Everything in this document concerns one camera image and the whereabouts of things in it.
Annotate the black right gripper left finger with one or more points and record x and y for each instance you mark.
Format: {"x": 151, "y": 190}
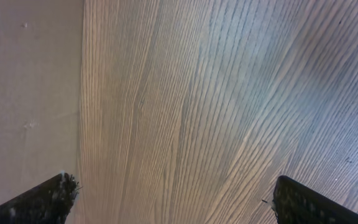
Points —
{"x": 49, "y": 202}

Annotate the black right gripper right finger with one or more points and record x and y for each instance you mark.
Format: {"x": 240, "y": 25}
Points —
{"x": 294, "y": 203}

